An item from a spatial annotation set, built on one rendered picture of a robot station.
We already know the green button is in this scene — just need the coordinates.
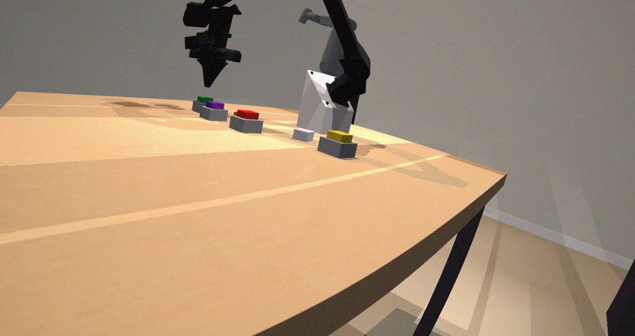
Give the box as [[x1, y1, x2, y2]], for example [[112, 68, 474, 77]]
[[192, 96, 213, 113]]

